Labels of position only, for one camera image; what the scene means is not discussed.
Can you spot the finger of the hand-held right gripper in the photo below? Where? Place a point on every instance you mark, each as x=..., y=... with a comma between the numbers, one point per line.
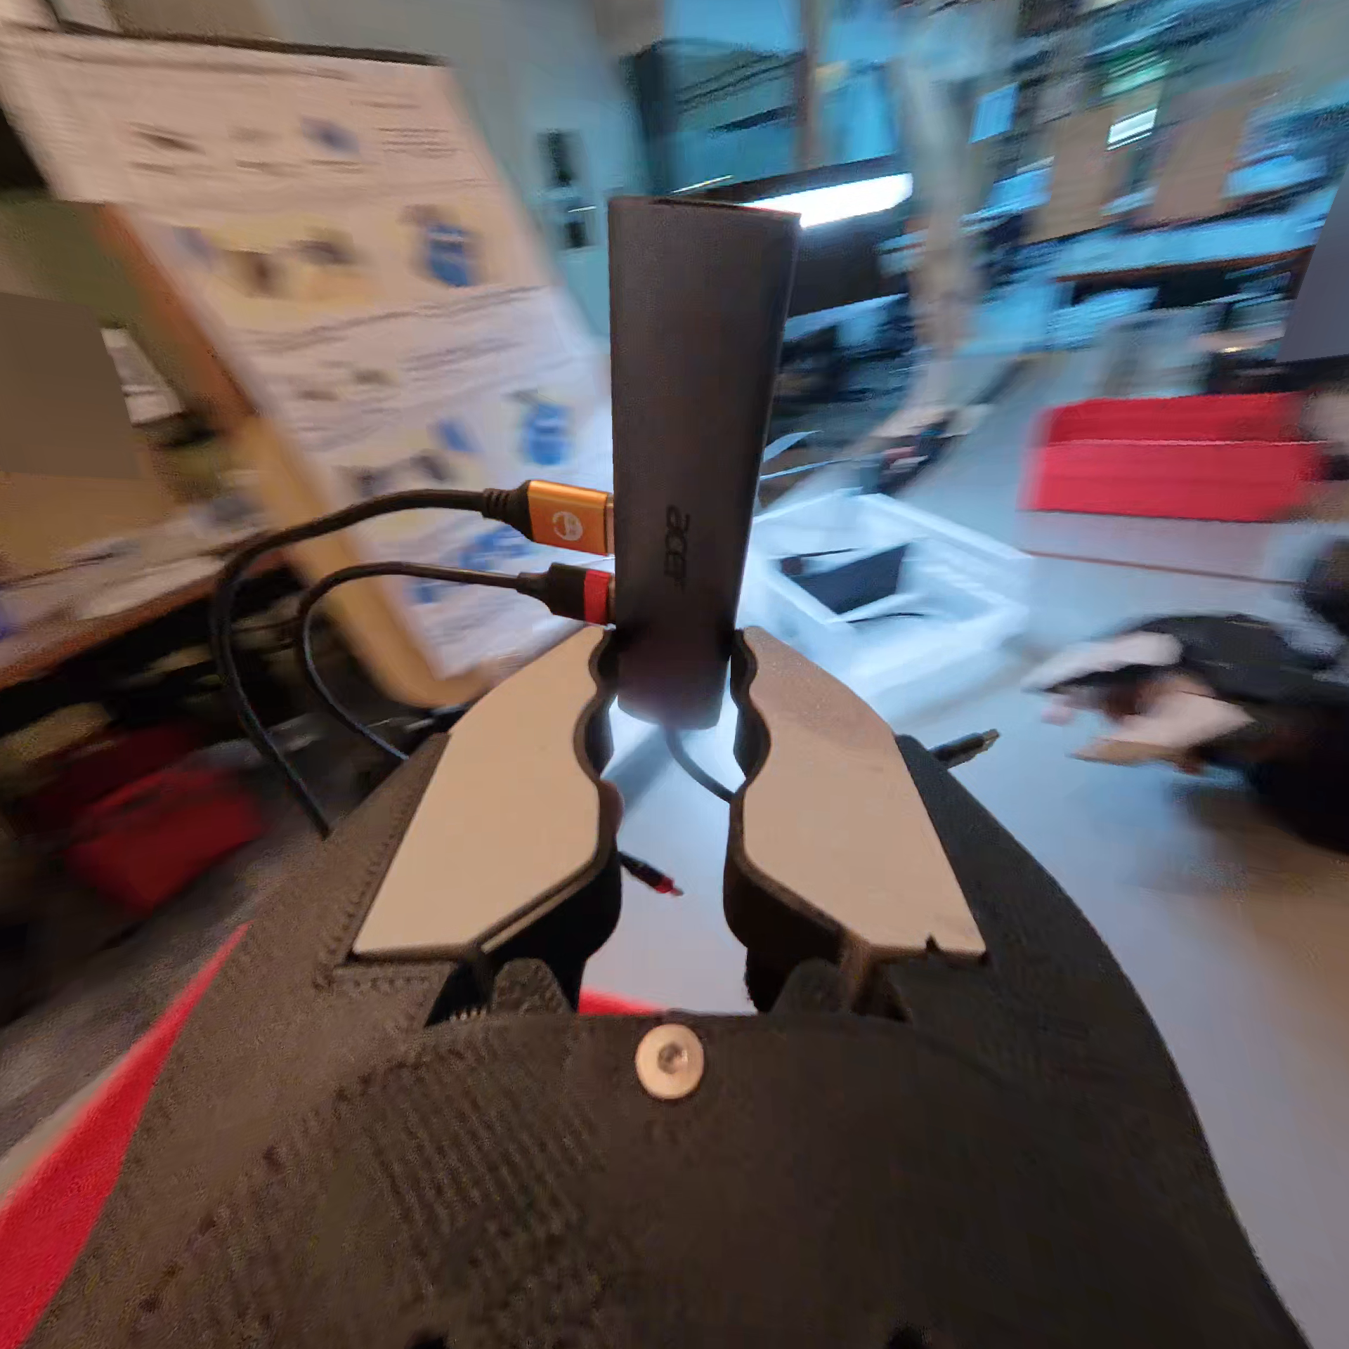
x=1107, y=664
x=1170, y=733

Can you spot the clear plastic bin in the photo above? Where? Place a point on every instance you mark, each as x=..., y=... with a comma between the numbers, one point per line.
x=949, y=631

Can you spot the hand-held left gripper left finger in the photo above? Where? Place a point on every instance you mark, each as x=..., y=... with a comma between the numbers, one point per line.
x=496, y=834

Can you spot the red bag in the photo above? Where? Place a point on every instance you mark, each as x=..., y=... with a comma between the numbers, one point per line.
x=168, y=843

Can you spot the red plastic bin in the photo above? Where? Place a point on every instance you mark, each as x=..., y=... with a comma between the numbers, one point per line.
x=62, y=1179
x=1160, y=465

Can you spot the printed instruction sheet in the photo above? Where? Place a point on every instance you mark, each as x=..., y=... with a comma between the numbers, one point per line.
x=367, y=317

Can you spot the grey USB hub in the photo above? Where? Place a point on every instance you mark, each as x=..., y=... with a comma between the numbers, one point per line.
x=685, y=421

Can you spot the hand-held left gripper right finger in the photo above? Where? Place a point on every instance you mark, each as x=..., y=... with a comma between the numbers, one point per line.
x=842, y=834

